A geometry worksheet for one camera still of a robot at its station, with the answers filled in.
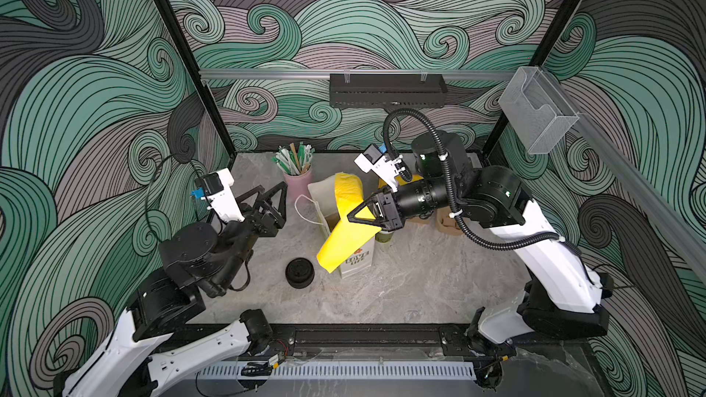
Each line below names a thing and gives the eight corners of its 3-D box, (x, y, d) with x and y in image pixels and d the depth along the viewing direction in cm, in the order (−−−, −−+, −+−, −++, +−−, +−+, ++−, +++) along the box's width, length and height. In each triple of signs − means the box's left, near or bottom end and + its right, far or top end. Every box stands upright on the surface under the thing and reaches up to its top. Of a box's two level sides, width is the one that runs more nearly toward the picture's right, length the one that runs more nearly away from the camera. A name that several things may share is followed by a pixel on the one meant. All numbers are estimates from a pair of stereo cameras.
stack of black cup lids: (285, 289, 84) (283, 284, 81) (289, 262, 90) (287, 257, 87) (313, 289, 84) (312, 284, 81) (315, 262, 90) (314, 257, 87)
